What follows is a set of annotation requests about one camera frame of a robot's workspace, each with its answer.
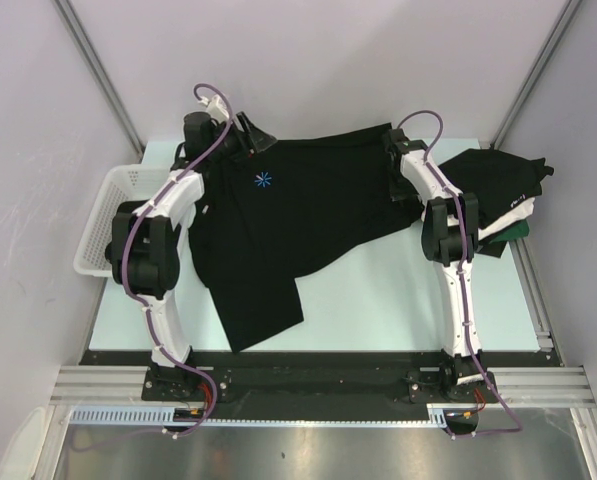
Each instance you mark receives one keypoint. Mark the left aluminium frame post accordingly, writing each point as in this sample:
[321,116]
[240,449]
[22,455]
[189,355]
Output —
[92,60]

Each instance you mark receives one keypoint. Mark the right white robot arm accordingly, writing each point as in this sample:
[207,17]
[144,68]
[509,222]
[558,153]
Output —
[449,240]

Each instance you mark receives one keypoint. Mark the black t-shirt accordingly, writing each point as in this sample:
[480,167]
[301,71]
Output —
[474,169]
[494,202]
[286,213]

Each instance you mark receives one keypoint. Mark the white folded t-shirt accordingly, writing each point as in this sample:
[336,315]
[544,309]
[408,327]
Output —
[521,212]

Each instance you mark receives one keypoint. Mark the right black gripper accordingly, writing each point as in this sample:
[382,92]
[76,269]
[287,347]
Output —
[395,191]

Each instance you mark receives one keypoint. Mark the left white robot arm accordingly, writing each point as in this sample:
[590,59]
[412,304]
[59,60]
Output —
[148,236]

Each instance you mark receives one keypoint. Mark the white plastic laundry basket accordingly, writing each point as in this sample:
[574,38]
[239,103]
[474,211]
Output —
[128,183]

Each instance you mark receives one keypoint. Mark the right aluminium frame post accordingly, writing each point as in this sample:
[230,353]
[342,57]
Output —
[556,35]

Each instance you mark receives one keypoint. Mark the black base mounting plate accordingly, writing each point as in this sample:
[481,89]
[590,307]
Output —
[328,388]

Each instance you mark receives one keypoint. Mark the green folded t-shirt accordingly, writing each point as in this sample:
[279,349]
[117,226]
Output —
[495,245]

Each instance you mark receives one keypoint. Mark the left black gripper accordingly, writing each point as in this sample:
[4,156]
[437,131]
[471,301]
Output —
[260,141]

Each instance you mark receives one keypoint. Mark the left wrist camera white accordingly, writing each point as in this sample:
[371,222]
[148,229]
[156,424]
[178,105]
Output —
[216,107]

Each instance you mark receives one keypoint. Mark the aluminium frame post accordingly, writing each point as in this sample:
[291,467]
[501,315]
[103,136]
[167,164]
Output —
[556,35]
[92,60]

